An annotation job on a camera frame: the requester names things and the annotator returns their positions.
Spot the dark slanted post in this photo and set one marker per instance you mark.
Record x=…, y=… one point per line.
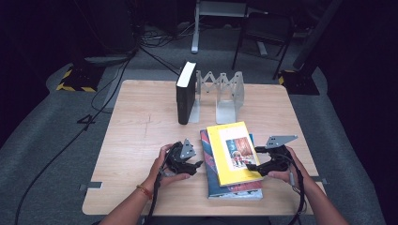
x=316, y=34

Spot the yellow book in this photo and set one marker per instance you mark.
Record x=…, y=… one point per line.
x=225, y=168

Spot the black hardcover book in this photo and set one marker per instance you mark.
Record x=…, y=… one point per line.
x=184, y=100

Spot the thick blue book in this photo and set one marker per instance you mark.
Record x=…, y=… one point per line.
x=234, y=195

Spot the black chair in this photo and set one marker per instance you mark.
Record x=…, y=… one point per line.
x=266, y=28

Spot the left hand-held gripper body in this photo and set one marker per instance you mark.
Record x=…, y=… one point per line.
x=178, y=159

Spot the red and blue illustrated book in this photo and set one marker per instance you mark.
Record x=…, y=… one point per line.
x=209, y=165

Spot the person's left hand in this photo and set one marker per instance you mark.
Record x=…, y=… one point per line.
x=158, y=175

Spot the black equipment cabinet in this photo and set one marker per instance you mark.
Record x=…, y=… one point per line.
x=106, y=31

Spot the grey tape tab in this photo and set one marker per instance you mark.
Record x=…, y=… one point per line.
x=320, y=180
x=92, y=186

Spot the black yellow striped base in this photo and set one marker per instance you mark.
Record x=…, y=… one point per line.
x=298, y=82
x=78, y=78

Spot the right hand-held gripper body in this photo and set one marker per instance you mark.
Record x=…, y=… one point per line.
x=281, y=159

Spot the grey metal desk stand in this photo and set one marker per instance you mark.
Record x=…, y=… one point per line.
x=195, y=31

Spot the white expandable book rack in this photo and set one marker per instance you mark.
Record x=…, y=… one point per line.
x=226, y=106

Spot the person's right hand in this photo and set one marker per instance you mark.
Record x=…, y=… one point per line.
x=297, y=175

